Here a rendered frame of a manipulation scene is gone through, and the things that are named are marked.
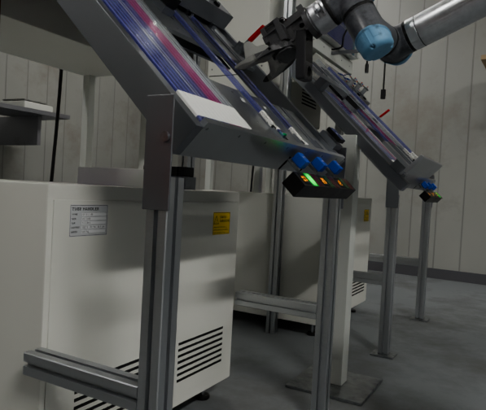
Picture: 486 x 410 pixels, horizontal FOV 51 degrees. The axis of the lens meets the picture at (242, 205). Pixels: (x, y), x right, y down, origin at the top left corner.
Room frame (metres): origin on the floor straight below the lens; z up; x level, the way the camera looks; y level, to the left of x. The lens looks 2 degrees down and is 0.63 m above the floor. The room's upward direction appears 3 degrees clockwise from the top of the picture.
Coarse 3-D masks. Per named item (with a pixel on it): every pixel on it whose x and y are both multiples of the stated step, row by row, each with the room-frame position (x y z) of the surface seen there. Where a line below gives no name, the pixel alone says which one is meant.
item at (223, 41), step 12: (144, 0) 1.18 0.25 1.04; (156, 12) 1.18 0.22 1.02; (180, 12) 1.36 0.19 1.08; (168, 24) 1.17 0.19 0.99; (180, 24) 1.25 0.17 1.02; (192, 24) 1.35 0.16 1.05; (204, 24) 1.47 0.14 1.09; (180, 36) 1.20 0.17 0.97; (204, 36) 1.35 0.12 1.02; (216, 36) 1.47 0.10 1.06; (192, 48) 1.36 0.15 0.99; (216, 48) 1.34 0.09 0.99; (228, 48) 1.45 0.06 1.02; (240, 60) 1.45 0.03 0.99
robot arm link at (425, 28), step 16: (448, 0) 1.14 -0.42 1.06; (464, 0) 1.11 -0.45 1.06; (480, 0) 1.09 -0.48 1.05; (416, 16) 1.18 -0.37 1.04; (432, 16) 1.15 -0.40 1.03; (448, 16) 1.13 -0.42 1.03; (464, 16) 1.12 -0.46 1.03; (480, 16) 1.12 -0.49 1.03; (400, 32) 1.19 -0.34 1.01; (416, 32) 1.17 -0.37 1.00; (432, 32) 1.16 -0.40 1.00; (448, 32) 1.16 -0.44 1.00; (400, 48) 1.20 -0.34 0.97; (416, 48) 1.20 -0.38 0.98; (400, 64) 1.28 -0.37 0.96
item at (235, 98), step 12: (216, 84) 1.08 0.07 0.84; (228, 96) 1.08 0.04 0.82; (240, 96) 1.15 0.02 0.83; (252, 96) 1.24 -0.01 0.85; (240, 108) 1.08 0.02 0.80; (252, 108) 1.15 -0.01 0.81; (264, 108) 1.23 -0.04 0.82; (276, 108) 1.32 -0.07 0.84; (252, 120) 1.07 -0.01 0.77; (264, 120) 1.14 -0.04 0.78; (276, 120) 1.22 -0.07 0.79; (288, 120) 1.32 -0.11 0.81; (300, 120) 1.43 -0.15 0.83; (264, 132) 1.07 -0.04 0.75; (276, 132) 1.12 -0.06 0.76; (288, 132) 1.23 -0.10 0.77; (300, 132) 1.32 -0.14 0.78; (312, 144) 1.31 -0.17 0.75
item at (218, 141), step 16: (208, 128) 0.81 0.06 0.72; (224, 128) 0.84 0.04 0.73; (240, 128) 0.89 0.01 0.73; (192, 144) 0.81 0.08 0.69; (208, 144) 0.85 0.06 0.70; (224, 144) 0.88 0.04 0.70; (240, 144) 0.92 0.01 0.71; (256, 144) 0.96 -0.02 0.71; (272, 144) 1.01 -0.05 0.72; (288, 144) 1.06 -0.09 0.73; (224, 160) 0.93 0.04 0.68; (240, 160) 0.97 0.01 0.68; (256, 160) 1.02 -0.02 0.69; (272, 160) 1.07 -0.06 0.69; (336, 160) 1.34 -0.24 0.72
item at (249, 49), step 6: (246, 42) 1.23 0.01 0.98; (246, 48) 1.23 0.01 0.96; (252, 48) 1.23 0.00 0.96; (258, 48) 1.23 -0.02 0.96; (264, 48) 1.23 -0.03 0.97; (246, 54) 1.23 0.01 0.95; (252, 54) 1.23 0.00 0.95; (246, 60) 1.22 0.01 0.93; (252, 60) 1.21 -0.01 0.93; (258, 60) 1.22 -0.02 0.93; (264, 60) 1.23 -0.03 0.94; (240, 66) 1.23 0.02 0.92; (246, 66) 1.22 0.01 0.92; (252, 66) 1.23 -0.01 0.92
